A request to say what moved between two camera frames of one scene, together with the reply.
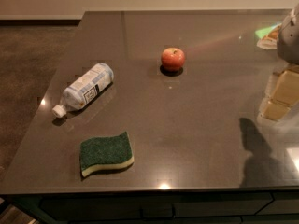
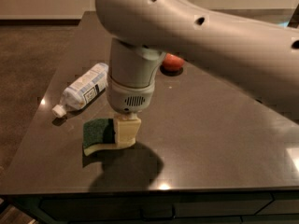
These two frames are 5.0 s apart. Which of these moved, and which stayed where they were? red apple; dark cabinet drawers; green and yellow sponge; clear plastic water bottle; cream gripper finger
Moved: green and yellow sponge; cream gripper finger
Stayed: dark cabinet drawers; clear plastic water bottle; red apple
